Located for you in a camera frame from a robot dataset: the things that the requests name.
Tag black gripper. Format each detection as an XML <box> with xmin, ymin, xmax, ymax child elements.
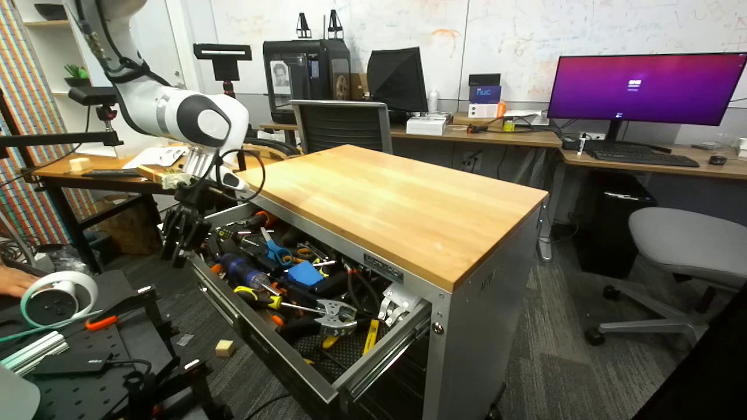
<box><xmin>161</xmin><ymin>151</ymin><xmax>233</xmax><ymax>262</ymax></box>

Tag tool drawer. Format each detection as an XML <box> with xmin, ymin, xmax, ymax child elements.
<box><xmin>184</xmin><ymin>205</ymin><xmax>429</xmax><ymax>415</ymax></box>

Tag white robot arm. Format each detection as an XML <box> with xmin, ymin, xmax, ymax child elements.
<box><xmin>66</xmin><ymin>0</ymin><xmax>251</xmax><ymax>267</ymax></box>

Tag wooden side table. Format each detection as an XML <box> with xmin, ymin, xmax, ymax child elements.
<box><xmin>28</xmin><ymin>154</ymin><xmax>182</xmax><ymax>273</ymax></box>

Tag blue plastic tool case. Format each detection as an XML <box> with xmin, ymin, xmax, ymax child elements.
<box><xmin>287</xmin><ymin>262</ymin><xmax>324</xmax><ymax>287</ymax></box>

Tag white tape roll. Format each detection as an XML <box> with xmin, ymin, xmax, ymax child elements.
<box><xmin>22</xmin><ymin>270</ymin><xmax>98</xmax><ymax>330</ymax></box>

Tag silver spring clamp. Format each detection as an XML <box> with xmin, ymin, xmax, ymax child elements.
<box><xmin>294</xmin><ymin>298</ymin><xmax>357</xmax><ymax>331</ymax></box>

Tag black mesh office chair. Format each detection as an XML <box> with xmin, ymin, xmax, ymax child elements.
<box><xmin>293</xmin><ymin>100</ymin><xmax>392</xmax><ymax>151</ymax></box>

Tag black 3D printer box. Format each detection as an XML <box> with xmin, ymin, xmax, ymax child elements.
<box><xmin>263</xmin><ymin>39</ymin><xmax>351</xmax><ymax>123</ymax></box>

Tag black dark monitor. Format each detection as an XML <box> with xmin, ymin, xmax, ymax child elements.
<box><xmin>366</xmin><ymin>47</ymin><xmax>427</xmax><ymax>123</ymax></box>

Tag grey metal tool cabinet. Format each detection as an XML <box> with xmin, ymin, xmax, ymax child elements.
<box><xmin>242</xmin><ymin>144</ymin><xmax>546</xmax><ymax>420</ymax></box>

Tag wooden office desk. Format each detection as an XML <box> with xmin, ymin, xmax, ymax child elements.
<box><xmin>391</xmin><ymin>127</ymin><xmax>747</xmax><ymax>182</ymax></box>

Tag black trash bin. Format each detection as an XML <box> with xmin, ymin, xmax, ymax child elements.
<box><xmin>574</xmin><ymin>171</ymin><xmax>657</xmax><ymax>277</ymax></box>

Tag black keyboard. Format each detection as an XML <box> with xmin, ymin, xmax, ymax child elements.
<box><xmin>586</xmin><ymin>148</ymin><xmax>698</xmax><ymax>168</ymax></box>

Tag purple screen monitor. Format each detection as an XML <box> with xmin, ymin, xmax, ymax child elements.
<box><xmin>549</xmin><ymin>53</ymin><xmax>746</xmax><ymax>127</ymax></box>

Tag grey fabric office chair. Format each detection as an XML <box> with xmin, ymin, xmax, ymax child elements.
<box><xmin>583</xmin><ymin>208</ymin><xmax>747</xmax><ymax>346</ymax></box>

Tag blue cylindrical tool handle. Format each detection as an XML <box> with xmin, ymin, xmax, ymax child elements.
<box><xmin>220</xmin><ymin>255</ymin><xmax>268</xmax><ymax>287</ymax></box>

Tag blue handled scissors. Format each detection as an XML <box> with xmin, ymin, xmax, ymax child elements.
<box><xmin>261</xmin><ymin>229</ymin><xmax>290</xmax><ymax>267</ymax></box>

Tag black camera on stand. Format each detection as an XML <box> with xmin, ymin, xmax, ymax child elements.
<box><xmin>195</xmin><ymin>42</ymin><xmax>253</xmax><ymax>95</ymax></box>

